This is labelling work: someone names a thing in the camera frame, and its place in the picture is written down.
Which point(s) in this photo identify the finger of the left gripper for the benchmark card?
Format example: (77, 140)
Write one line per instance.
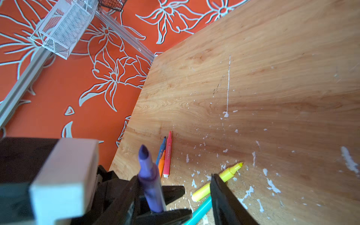
(168, 217)
(117, 209)

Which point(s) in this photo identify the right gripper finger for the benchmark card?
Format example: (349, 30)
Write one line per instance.
(227, 210)

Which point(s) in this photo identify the green marker pen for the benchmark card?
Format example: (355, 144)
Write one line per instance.
(200, 212)

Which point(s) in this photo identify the purple marker pen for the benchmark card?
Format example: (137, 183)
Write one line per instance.
(150, 181)

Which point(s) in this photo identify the orange marker pen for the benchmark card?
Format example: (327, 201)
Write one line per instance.
(161, 163)

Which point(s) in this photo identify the blue marker pen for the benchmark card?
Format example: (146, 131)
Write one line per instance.
(161, 150)

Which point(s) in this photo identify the pink marker pen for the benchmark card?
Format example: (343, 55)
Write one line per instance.
(167, 163)

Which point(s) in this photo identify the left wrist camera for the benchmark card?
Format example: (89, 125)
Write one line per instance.
(47, 181)

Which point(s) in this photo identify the white wire basket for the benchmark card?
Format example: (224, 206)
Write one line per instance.
(62, 28)

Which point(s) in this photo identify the black wire basket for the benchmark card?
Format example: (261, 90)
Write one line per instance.
(116, 5)

